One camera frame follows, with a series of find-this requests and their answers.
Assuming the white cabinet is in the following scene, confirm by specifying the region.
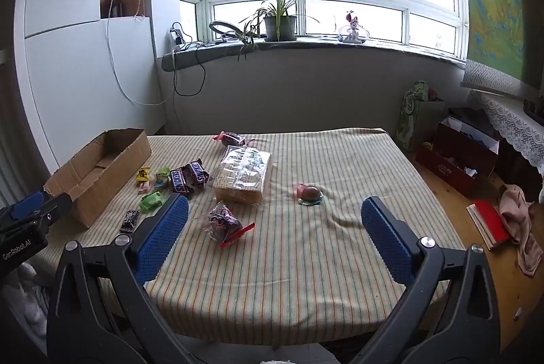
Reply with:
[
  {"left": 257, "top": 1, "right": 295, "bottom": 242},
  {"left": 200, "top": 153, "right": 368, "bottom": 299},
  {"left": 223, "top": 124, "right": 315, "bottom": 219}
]
[{"left": 15, "top": 0, "right": 166, "bottom": 178}]

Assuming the white cable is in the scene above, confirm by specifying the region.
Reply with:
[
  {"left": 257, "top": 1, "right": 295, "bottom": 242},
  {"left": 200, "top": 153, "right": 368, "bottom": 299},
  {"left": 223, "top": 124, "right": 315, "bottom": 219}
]
[{"left": 106, "top": 0, "right": 179, "bottom": 106}]

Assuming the beige cloth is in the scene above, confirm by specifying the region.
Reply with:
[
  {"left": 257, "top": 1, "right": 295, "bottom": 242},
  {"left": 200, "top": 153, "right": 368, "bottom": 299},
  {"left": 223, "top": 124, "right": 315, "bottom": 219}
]
[{"left": 498, "top": 184, "right": 544, "bottom": 277}]

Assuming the red cardboard box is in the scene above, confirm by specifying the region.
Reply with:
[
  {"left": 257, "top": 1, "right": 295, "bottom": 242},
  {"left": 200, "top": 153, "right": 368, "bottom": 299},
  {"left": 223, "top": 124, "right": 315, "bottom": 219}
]
[{"left": 415, "top": 115, "right": 500, "bottom": 199}]

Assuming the round wrapped pastry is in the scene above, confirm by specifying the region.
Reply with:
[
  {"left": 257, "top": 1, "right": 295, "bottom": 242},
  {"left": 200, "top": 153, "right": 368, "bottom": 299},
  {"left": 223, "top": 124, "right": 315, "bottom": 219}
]
[{"left": 295, "top": 183, "right": 324, "bottom": 207}]

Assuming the small black packet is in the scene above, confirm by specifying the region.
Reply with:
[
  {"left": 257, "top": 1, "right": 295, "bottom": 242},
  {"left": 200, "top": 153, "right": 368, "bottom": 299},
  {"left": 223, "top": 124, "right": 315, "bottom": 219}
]
[{"left": 120, "top": 209, "right": 141, "bottom": 233}]

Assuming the striped tablecloth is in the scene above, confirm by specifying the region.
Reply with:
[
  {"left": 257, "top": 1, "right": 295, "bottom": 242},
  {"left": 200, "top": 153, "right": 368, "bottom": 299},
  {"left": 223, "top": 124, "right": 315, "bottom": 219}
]
[{"left": 32, "top": 128, "right": 466, "bottom": 348}]

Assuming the white lace cloth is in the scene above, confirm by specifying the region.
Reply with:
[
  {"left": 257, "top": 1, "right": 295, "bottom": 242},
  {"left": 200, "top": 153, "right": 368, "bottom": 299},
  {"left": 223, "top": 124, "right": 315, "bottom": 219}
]
[{"left": 470, "top": 90, "right": 544, "bottom": 180}]

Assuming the wall map poster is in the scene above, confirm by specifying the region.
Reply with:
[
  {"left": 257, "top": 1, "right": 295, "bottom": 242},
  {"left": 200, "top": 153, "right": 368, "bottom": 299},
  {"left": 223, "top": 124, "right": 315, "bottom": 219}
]
[{"left": 455, "top": 0, "right": 544, "bottom": 101}]

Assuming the brown cardboard box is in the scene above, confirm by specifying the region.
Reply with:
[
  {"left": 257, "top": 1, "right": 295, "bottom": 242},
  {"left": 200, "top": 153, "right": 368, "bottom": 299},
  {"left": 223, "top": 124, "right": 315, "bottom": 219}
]
[{"left": 44, "top": 128, "right": 152, "bottom": 229}]

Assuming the dark snack packet red seal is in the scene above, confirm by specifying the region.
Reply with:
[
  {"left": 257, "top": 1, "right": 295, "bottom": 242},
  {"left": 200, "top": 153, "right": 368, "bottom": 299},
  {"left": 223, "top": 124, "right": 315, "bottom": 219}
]
[
  {"left": 213, "top": 130, "right": 255, "bottom": 148},
  {"left": 200, "top": 206, "right": 256, "bottom": 249}
]

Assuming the grey stone windowsill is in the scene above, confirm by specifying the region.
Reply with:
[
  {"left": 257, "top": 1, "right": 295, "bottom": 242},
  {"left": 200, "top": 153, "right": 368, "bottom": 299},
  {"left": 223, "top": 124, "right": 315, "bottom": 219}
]
[{"left": 157, "top": 37, "right": 468, "bottom": 73}]

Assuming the black ring light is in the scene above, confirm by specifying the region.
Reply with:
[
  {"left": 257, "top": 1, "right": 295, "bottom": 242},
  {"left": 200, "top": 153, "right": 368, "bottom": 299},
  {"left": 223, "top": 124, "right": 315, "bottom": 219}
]
[{"left": 208, "top": 20, "right": 247, "bottom": 46}]

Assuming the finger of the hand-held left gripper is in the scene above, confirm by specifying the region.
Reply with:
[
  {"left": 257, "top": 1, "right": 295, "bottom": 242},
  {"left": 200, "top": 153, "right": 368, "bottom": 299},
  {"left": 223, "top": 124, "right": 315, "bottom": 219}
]
[
  {"left": 23, "top": 194, "right": 73, "bottom": 228},
  {"left": 0, "top": 190, "right": 47, "bottom": 220}
]

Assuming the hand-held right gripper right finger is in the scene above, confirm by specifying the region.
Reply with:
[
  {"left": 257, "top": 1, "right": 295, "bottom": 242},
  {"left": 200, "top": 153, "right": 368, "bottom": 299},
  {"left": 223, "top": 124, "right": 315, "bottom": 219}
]
[{"left": 360, "top": 196, "right": 500, "bottom": 364}]

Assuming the white fluffy cloth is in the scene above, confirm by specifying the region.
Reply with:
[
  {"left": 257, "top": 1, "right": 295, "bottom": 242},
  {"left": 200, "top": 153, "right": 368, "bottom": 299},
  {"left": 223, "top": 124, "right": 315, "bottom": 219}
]
[{"left": 4, "top": 258, "right": 49, "bottom": 348}]

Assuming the green gift bag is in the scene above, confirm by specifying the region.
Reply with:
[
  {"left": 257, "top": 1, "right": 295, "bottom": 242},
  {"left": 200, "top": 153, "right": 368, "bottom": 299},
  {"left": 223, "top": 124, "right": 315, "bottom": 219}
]
[{"left": 396, "top": 80, "right": 447, "bottom": 152}]

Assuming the yellow candy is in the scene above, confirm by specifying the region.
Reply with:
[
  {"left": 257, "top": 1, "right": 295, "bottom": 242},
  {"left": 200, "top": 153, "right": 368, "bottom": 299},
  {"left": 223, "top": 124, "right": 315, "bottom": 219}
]
[{"left": 136, "top": 168, "right": 152, "bottom": 195}]

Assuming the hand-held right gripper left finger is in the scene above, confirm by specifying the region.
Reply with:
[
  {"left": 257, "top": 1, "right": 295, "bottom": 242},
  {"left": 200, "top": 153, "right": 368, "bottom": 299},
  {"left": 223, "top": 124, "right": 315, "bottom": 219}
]
[{"left": 47, "top": 193, "right": 190, "bottom": 364}]

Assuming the black cable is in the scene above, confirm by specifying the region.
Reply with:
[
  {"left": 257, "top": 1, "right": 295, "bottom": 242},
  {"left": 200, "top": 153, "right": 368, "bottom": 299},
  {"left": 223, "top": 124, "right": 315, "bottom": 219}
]
[{"left": 172, "top": 22, "right": 207, "bottom": 97}]

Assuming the red book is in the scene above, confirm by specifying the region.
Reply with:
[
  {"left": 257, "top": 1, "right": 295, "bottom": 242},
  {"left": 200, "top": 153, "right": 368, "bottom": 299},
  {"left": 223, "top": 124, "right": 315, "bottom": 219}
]
[{"left": 466, "top": 199, "right": 511, "bottom": 251}]

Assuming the potted green plant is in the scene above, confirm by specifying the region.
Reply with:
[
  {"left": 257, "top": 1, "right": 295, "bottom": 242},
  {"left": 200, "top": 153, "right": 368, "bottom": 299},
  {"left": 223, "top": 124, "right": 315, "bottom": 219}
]
[{"left": 236, "top": 0, "right": 319, "bottom": 63}]

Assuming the small white figurine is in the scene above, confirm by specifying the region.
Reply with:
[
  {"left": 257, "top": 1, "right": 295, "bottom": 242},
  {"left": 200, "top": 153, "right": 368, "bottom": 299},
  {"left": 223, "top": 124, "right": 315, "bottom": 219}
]
[{"left": 344, "top": 10, "right": 364, "bottom": 44}]

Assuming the clear cracker packet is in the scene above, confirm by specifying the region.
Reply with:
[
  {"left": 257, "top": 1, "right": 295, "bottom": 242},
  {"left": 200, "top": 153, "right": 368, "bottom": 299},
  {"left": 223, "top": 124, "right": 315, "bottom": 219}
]
[{"left": 211, "top": 145, "right": 273, "bottom": 205}]

